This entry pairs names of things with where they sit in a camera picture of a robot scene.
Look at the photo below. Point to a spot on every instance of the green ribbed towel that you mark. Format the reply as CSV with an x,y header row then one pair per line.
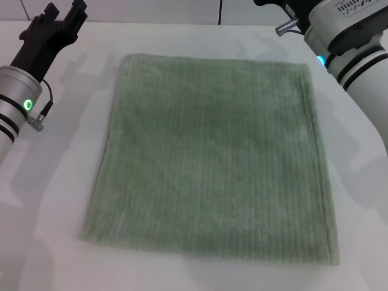
x,y
212,151

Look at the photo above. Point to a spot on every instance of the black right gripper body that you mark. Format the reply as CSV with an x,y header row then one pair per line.
x,y
300,9

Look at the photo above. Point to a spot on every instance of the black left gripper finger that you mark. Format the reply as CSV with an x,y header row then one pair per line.
x,y
75,15
52,12

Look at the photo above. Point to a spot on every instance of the dark vertical wall strip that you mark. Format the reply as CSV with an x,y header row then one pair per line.
x,y
220,12

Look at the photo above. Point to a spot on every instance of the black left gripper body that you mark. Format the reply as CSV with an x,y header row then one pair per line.
x,y
39,45

